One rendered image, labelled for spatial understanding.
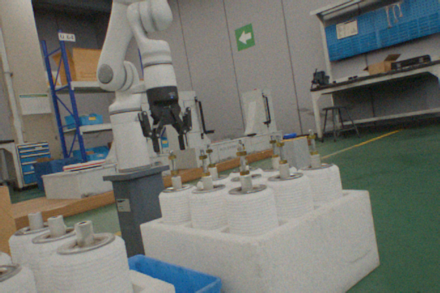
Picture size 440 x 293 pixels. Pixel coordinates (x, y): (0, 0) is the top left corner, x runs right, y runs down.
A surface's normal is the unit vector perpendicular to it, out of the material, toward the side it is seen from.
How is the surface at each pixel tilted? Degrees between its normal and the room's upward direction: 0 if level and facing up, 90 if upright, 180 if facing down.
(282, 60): 90
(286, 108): 90
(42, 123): 90
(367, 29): 90
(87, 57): 102
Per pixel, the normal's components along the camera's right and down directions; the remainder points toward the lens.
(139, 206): 0.02, 0.01
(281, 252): 0.65, -0.07
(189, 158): -0.65, 0.15
